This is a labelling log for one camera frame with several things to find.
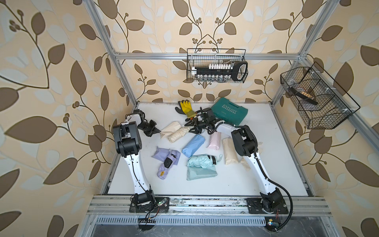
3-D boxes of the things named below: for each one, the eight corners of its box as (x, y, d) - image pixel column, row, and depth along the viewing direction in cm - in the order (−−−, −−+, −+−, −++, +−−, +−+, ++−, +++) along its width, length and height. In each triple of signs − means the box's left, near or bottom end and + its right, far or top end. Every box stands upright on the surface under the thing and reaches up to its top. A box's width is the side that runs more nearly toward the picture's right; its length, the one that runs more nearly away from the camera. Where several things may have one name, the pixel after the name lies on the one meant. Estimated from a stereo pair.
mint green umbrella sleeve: (186, 180, 85) (186, 179, 83) (187, 168, 89) (186, 166, 87) (217, 180, 85) (217, 179, 83) (215, 168, 89) (216, 166, 87)
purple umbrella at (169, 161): (156, 177, 85) (154, 175, 82) (170, 152, 95) (169, 149, 92) (164, 181, 84) (163, 179, 80) (178, 155, 94) (177, 152, 91)
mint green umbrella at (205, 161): (187, 168, 88) (187, 165, 85) (187, 157, 93) (187, 153, 89) (222, 168, 88) (223, 165, 85) (220, 157, 93) (222, 153, 89)
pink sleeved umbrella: (207, 147, 97) (207, 145, 94) (210, 133, 104) (211, 130, 102) (218, 150, 96) (219, 147, 93) (221, 135, 103) (221, 132, 101)
